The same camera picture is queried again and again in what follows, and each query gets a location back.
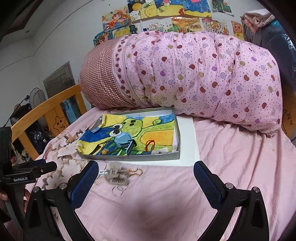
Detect silver ring bangle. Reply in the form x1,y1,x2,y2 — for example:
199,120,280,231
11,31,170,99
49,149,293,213
111,185,128,197

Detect hair tie with yellow bead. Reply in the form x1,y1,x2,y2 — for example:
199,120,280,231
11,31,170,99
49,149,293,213
98,144,123,156

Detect blue wrist watch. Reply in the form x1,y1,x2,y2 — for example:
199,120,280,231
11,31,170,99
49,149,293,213
114,132,137,156

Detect red string bracelet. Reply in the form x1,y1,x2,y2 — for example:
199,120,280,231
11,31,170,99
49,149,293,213
144,139,156,153

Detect person left hand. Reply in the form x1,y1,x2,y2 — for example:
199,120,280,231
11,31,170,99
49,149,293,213
0,188,31,230

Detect cluttered shelf items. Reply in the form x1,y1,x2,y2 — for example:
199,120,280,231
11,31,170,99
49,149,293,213
11,98,70,160

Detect pink floral bed sheet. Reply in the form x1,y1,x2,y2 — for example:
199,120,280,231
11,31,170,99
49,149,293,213
24,106,296,241

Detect wooden bed headboard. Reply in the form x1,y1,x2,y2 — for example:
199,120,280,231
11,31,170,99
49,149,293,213
10,83,88,161

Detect standing fan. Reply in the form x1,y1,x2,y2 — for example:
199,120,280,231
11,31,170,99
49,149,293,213
4,87,46,127

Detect grey tray box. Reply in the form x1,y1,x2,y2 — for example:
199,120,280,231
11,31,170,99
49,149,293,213
77,106,201,167

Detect rolled pink dotted quilt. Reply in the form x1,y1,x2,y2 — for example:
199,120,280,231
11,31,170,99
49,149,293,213
78,31,282,136

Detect dark blue bag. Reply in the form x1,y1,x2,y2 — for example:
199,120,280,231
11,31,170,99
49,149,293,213
243,20,295,89

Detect pink folded cloth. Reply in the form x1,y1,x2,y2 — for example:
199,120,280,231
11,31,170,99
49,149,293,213
240,9,275,33

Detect wall cartoon drawings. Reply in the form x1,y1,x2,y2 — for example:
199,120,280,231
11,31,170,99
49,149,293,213
93,1,244,46

